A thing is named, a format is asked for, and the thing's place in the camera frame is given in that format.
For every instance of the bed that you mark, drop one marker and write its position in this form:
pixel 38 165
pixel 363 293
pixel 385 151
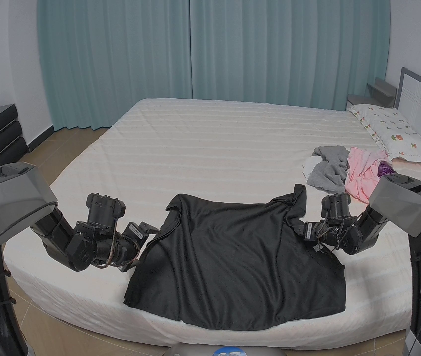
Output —
pixel 214 143

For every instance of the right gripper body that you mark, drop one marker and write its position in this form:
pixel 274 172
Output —
pixel 327 241

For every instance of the blue-green curtain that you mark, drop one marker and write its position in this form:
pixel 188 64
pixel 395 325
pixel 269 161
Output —
pixel 121 50

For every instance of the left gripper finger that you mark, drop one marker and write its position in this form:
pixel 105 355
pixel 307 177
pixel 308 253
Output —
pixel 150 228
pixel 128 267

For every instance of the grey knitted garment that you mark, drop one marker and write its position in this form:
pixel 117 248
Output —
pixel 329 176

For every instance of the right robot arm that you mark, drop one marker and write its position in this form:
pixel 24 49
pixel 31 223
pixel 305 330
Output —
pixel 399 202

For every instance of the white garment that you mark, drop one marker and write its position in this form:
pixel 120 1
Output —
pixel 310 165

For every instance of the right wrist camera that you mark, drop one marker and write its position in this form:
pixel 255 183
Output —
pixel 310 231

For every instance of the purple garment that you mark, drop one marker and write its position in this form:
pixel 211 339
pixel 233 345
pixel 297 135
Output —
pixel 385 169

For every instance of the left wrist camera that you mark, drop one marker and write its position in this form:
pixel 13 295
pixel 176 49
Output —
pixel 136 233

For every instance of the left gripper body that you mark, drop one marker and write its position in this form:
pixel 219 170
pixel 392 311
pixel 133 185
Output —
pixel 119 252

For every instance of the black T-shirt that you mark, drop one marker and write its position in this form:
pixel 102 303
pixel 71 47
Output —
pixel 232 254

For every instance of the pink garment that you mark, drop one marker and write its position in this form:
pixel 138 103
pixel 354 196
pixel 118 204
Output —
pixel 359 184

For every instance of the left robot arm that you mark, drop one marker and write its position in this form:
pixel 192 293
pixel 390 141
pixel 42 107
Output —
pixel 10 198

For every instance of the white printed pillow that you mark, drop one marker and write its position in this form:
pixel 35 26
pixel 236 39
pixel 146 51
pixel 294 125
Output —
pixel 392 132

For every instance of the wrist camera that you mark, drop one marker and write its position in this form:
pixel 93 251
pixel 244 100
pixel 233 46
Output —
pixel 310 231
pixel 136 233

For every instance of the grey bedside table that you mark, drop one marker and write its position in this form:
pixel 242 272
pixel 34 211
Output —
pixel 381 89

